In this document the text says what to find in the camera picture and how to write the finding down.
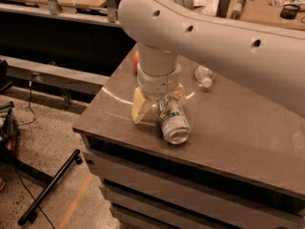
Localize grey metal bracket right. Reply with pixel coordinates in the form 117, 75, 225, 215
216, 0, 231, 18

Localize clear plastic water bottle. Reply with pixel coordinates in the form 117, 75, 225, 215
193, 64, 215, 89

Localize red apple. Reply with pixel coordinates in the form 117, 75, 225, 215
132, 51, 139, 72

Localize black metal bar on floor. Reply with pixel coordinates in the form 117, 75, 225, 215
18, 149, 82, 226

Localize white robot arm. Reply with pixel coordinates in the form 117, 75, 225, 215
118, 0, 305, 117

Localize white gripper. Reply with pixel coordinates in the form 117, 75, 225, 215
132, 43, 186, 124

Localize black cable on floor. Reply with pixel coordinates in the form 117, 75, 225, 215
17, 73, 37, 127

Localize grey metal bracket middle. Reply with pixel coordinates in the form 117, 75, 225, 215
106, 0, 117, 23

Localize black round container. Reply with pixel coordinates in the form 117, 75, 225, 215
280, 4, 300, 20

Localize grey handheld tool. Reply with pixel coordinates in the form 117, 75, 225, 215
231, 0, 247, 19

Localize green and dark floor items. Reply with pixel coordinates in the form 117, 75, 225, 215
0, 101, 19, 165

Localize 7up soda can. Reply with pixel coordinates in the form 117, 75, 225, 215
157, 94, 191, 145

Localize grey drawer cabinet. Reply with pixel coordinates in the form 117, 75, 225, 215
80, 134, 305, 229

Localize white paper sheets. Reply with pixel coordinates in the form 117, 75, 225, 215
193, 0, 219, 16

